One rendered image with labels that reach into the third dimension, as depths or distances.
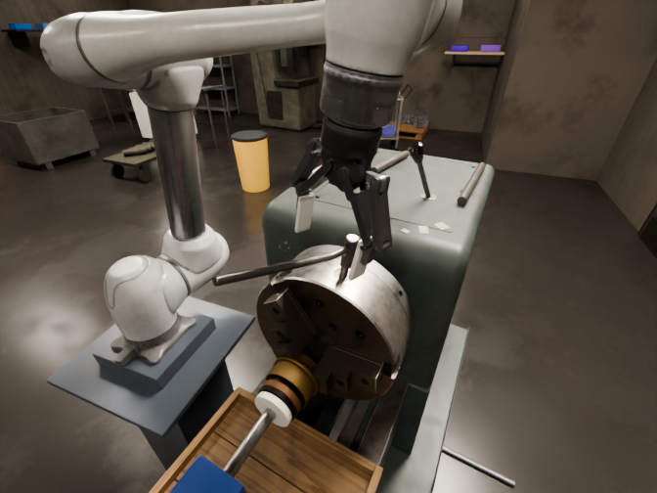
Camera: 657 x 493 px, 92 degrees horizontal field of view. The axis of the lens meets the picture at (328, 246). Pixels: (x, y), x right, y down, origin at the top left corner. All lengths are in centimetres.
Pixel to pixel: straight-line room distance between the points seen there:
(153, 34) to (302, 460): 77
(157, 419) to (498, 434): 150
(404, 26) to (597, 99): 488
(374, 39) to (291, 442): 71
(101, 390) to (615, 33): 524
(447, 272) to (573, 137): 468
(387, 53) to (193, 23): 31
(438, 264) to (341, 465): 44
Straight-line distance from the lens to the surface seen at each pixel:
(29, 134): 594
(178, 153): 90
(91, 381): 122
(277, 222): 77
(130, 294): 99
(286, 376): 57
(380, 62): 37
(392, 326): 59
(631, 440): 226
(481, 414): 197
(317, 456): 77
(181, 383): 109
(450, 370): 137
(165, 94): 84
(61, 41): 74
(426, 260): 64
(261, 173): 393
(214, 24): 57
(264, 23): 56
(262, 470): 77
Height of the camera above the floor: 159
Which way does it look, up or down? 34 degrees down
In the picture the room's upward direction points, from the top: straight up
